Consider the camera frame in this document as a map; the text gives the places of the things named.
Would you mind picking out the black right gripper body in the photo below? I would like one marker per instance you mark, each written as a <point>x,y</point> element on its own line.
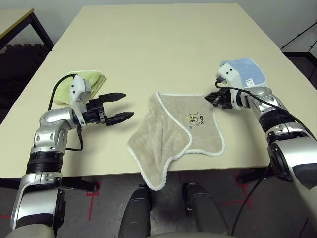
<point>225,99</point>

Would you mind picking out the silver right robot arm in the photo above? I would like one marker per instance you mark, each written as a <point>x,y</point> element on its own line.
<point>265,95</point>

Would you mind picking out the green folded towel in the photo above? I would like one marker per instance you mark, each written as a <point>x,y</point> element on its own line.
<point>96,78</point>

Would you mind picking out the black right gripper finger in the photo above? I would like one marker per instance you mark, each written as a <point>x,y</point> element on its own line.
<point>214,96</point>
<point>216,102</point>

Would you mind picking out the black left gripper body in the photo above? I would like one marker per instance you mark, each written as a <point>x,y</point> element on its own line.
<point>95,111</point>

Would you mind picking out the grey robot left leg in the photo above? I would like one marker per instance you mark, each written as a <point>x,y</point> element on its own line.
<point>135,213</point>

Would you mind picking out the black foam floor mats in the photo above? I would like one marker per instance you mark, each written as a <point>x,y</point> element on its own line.
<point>17,64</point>

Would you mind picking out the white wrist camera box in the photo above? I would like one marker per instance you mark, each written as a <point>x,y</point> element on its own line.
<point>230,74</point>
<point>78,86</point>

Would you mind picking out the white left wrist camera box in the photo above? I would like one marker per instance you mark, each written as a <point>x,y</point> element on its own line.
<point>78,86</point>

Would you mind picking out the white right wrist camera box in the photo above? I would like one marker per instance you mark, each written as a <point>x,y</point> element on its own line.
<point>230,74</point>

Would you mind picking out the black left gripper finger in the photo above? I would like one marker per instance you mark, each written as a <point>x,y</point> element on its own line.
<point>112,97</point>
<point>120,118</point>

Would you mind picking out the blue folded towel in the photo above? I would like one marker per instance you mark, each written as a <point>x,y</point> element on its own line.
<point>250,69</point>

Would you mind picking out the beige towel with white trim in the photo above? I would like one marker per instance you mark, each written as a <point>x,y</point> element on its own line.
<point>161,138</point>

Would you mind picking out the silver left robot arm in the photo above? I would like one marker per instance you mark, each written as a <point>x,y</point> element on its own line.
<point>54,119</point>

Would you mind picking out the grey robot torso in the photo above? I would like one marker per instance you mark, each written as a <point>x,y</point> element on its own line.
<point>193,235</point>

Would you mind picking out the wooden side table black frame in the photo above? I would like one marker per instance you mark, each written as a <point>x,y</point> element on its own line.
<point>12,19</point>

